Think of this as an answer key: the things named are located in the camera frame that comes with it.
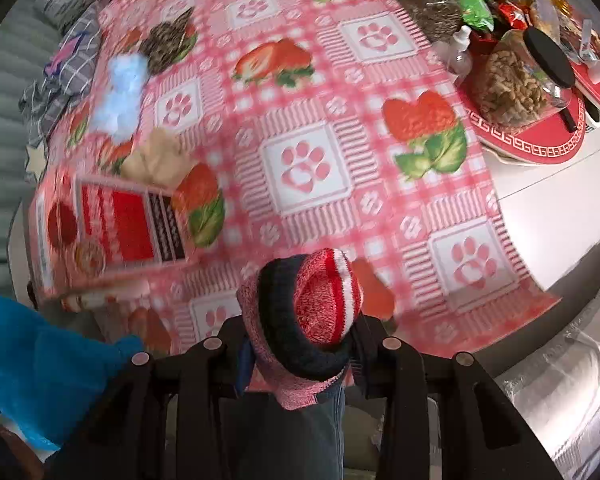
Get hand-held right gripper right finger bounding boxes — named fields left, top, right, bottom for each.
left=352, top=316, right=563, bottom=480

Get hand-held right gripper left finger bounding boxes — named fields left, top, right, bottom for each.
left=45, top=316, right=256, bottom=480

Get red black knitted sock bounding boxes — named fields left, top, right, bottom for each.
left=236, top=247, right=365, bottom=411

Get beige soft cloth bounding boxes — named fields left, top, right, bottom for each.
left=119, top=129, right=193, bottom=185

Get light blue fluffy cloth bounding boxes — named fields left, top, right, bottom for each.
left=89, top=52, right=151, bottom=140

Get leopard print scrunchie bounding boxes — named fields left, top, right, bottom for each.
left=139, top=11, right=197, bottom=75

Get person's legs in jeans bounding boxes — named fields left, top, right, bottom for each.
left=220, top=380, right=346, bottom=480

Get red patterned carton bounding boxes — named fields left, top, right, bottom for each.
left=29, top=167, right=191, bottom=297

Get white quilted cushion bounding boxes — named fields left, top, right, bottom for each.
left=495, top=280, right=600, bottom=480

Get pink strawberry print tablecloth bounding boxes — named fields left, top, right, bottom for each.
left=27, top=0, right=563, bottom=361

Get red round tray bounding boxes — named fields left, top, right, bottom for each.
left=460, top=0, right=600, bottom=166

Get black lid nut jar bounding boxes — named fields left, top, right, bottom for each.
left=467, top=26, right=576, bottom=128

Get white dropper bottle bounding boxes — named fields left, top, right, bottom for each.
left=447, top=25, right=476, bottom=76

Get pale green curtain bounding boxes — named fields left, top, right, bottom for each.
left=0, top=0, right=46, bottom=291

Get white small cup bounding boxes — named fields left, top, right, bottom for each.
left=582, top=95, right=600, bottom=129

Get grey plaid star blanket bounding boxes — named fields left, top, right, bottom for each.
left=19, top=7, right=103, bottom=183

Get yellow lid seed jar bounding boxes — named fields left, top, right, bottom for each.
left=392, top=0, right=468, bottom=43

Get green snack packet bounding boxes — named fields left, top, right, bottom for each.
left=457, top=0, right=496, bottom=31

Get red snack packet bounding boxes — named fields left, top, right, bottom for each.
left=497, top=2, right=531, bottom=31

